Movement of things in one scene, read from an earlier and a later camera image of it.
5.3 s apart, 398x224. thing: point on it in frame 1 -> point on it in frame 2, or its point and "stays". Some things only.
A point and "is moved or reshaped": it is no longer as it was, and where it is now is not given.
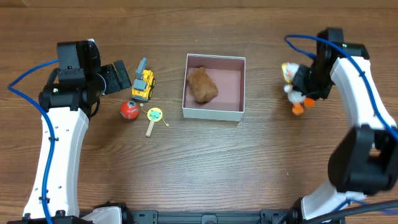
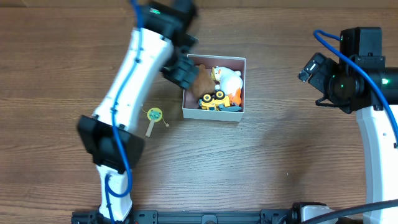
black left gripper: [113, 78] -> [185, 72]
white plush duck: [298, 99] -> [230, 81]
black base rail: [264, 216] stays
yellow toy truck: [143, 83] is moved or reshaped
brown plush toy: [201, 86] stays
